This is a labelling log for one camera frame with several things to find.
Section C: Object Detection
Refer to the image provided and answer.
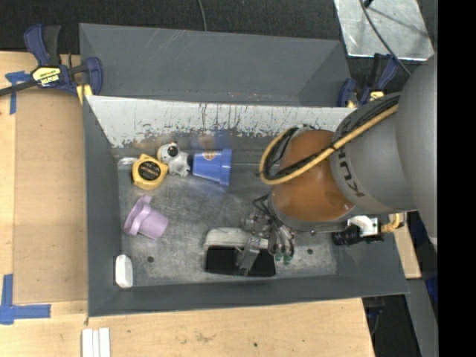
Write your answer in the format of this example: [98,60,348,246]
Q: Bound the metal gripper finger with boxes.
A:
[235,248,251,271]
[242,237,263,277]

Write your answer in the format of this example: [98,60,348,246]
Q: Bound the black and white flat box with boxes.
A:
[202,227,277,278]

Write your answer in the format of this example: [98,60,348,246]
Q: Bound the blue plastic cup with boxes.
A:
[191,147,234,187]

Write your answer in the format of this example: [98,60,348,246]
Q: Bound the purple plastic cup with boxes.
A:
[122,194,170,242]

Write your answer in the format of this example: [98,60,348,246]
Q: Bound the white and black toy animal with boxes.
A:
[155,141,192,179]

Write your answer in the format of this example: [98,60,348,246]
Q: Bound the small white block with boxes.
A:
[114,254,135,289]

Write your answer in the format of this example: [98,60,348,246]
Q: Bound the yellow tape measure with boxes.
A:
[131,153,169,191]

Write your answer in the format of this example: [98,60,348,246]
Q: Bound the grey metal bin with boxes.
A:
[77,22,412,318]

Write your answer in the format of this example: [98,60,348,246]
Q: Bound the pale wood board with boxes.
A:
[13,87,91,306]

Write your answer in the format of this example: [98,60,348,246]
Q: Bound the black cylinder on white bracket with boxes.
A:
[332,215,384,247]

